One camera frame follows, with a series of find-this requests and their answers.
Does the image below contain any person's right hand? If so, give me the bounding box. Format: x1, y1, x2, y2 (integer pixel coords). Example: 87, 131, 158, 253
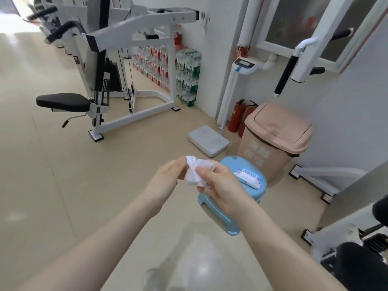
195, 160, 254, 218

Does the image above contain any pink swing-lid trash bin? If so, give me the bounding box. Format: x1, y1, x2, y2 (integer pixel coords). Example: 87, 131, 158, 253
236, 102, 313, 183

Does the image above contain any person's left hand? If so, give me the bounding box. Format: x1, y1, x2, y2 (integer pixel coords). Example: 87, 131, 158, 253
142, 156, 189, 218

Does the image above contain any person's right forearm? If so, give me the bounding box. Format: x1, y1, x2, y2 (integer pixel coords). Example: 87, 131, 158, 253
226, 200, 349, 291

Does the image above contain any red fire extinguisher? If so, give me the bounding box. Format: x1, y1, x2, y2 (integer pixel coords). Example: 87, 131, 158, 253
238, 101, 259, 139
227, 99, 247, 133

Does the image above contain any white wet wipes packet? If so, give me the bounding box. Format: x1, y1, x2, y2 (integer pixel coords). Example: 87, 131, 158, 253
233, 169, 262, 189

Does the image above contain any blue plastic stool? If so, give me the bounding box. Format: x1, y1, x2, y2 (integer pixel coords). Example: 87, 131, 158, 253
198, 156, 268, 236

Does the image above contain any white height scale column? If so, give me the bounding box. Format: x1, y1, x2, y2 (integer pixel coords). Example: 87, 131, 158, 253
217, 57, 258, 132

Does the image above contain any white framed window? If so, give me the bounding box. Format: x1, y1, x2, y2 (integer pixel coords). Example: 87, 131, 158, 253
256, 0, 388, 73

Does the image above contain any white drain pipe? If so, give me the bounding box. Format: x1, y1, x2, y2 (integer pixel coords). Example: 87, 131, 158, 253
235, 0, 279, 71

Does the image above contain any white gym machine with handles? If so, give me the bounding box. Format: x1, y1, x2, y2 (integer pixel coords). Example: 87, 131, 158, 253
274, 0, 388, 205

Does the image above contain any white wet wipe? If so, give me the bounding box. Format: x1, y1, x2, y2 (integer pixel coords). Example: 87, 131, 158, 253
184, 156, 216, 188

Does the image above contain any white floor scale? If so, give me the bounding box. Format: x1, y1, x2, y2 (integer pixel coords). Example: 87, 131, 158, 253
188, 125, 230, 158

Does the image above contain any stack of green-label bottle packs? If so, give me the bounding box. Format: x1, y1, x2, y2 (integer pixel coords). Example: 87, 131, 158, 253
176, 48, 202, 108

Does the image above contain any person's left forearm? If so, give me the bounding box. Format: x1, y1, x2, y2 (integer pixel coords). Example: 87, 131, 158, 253
14, 194, 164, 291

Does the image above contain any white weight machine with seat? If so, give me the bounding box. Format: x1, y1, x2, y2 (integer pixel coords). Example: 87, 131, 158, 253
27, 0, 200, 142

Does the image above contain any stack of red-label bottle packs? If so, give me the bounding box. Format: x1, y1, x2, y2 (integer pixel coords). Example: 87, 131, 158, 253
132, 25, 183, 94

